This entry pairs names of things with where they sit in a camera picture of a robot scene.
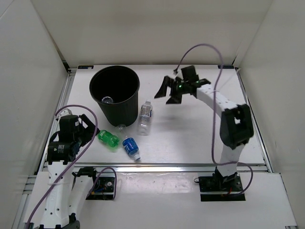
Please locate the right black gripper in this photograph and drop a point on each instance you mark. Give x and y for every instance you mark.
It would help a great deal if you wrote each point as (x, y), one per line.
(167, 81)

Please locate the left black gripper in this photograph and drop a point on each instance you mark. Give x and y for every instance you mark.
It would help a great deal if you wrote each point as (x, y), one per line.
(89, 133)

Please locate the green soda bottle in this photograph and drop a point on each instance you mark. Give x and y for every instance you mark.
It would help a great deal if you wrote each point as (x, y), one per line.
(109, 140)

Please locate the clear bottle blue cap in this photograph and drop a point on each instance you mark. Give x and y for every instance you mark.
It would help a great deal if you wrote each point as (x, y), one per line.
(107, 100)

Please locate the clear bottle white label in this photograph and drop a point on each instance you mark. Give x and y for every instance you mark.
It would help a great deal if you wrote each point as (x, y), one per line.
(145, 118)

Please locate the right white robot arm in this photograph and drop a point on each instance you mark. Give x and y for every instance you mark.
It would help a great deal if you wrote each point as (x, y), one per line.
(236, 127)

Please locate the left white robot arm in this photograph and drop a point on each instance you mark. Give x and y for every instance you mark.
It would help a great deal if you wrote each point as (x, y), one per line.
(67, 190)

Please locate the black plastic bin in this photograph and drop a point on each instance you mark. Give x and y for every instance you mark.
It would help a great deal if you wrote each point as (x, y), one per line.
(122, 84)

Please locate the clear crushed bottle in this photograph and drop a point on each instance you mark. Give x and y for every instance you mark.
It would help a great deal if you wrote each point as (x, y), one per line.
(121, 128)

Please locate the blue label water bottle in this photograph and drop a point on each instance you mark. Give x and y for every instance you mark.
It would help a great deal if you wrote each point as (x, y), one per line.
(131, 148)

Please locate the right blue label sticker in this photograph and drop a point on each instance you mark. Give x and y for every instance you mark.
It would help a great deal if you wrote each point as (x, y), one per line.
(225, 66)

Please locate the blue label sticker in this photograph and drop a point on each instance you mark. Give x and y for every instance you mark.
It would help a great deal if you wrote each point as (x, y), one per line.
(85, 67)
(225, 66)

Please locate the left blue label sticker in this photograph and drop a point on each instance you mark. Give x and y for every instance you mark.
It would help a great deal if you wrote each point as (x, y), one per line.
(85, 67)

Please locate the white cable tie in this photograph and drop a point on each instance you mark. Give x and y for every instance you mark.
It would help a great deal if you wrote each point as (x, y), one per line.
(228, 79)

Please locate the left aluminium rail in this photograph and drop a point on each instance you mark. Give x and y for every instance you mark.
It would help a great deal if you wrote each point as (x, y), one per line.
(65, 93)

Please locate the aluminium rail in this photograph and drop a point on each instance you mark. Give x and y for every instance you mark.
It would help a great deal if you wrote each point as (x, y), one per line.
(146, 168)
(65, 93)
(256, 128)

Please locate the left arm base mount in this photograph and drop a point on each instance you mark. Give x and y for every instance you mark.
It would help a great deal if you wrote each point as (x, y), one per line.
(104, 189)

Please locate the front aluminium rail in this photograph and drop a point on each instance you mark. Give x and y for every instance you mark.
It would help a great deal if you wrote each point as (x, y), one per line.
(146, 168)

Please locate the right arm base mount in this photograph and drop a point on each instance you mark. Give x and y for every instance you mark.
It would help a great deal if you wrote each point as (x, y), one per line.
(211, 191)

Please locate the right aluminium rail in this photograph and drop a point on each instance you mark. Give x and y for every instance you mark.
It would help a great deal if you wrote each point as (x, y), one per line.
(256, 128)

